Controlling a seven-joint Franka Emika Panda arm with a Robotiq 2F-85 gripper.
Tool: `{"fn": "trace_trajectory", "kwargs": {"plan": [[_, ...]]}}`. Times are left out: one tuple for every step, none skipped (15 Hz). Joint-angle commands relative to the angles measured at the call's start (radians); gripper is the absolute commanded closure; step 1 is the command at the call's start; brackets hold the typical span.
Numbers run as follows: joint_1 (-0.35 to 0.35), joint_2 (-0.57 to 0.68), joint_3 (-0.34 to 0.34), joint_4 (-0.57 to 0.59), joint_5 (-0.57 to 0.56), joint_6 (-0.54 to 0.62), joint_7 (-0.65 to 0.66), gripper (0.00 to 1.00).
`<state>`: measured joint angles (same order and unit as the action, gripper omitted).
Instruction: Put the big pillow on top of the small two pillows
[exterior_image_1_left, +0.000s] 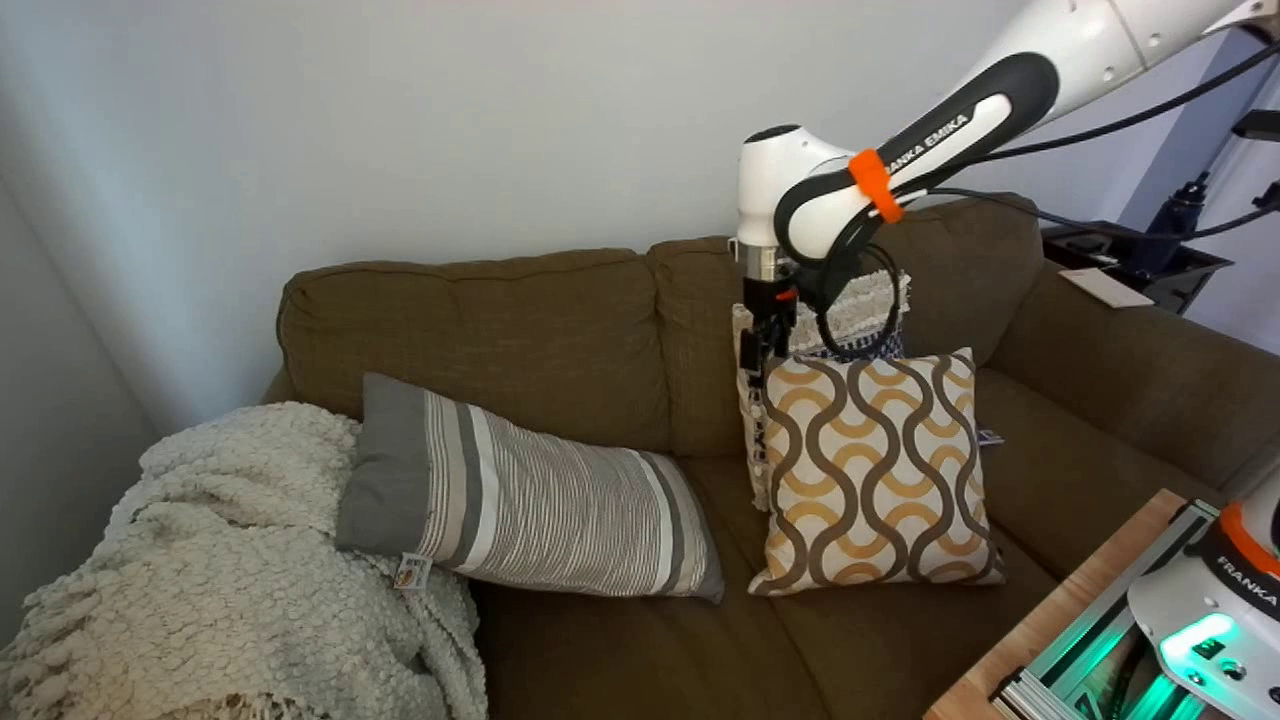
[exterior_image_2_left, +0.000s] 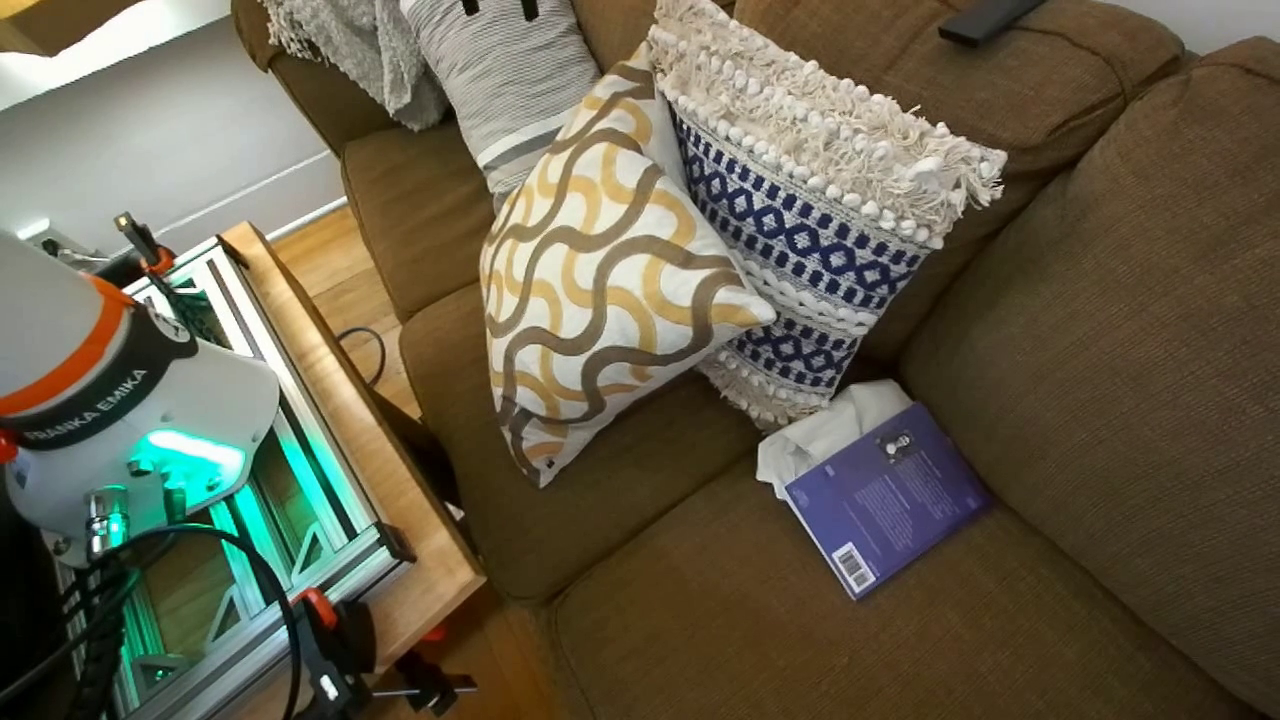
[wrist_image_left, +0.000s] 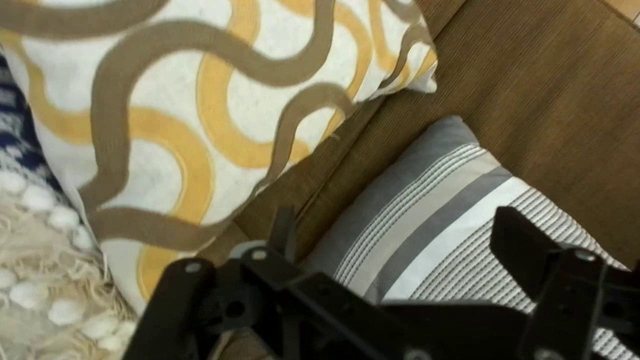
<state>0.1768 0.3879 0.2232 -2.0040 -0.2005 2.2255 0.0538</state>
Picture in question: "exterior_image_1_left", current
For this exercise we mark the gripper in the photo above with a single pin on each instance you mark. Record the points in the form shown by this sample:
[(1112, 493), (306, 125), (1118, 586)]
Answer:
[(770, 300)]

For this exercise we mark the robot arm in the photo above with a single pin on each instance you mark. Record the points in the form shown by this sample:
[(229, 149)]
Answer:
[(1010, 75)]

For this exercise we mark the cream and blue textured pillow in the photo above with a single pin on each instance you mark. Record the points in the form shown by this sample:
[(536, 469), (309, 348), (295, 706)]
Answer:
[(870, 305)]

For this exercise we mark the wave pattern square pillow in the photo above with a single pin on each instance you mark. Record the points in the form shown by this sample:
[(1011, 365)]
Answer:
[(870, 470)]

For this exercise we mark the grey striped long pillow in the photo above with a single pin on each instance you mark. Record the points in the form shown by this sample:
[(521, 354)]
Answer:
[(540, 500)]

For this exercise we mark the brown fabric sofa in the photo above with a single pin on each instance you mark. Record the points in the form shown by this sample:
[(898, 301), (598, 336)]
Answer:
[(560, 340)]

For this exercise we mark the white paper card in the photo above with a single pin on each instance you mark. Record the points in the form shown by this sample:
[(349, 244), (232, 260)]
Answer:
[(1105, 288)]

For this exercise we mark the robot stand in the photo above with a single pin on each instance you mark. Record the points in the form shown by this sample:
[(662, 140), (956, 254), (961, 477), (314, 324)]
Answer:
[(1060, 610)]

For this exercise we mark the black side table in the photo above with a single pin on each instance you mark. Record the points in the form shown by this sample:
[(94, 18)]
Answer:
[(1170, 265)]

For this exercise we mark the black stand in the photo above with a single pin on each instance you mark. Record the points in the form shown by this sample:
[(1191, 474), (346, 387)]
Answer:
[(1180, 220)]

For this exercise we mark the cream knitted blanket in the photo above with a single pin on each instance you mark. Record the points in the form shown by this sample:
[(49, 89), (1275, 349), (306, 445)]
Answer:
[(220, 560)]

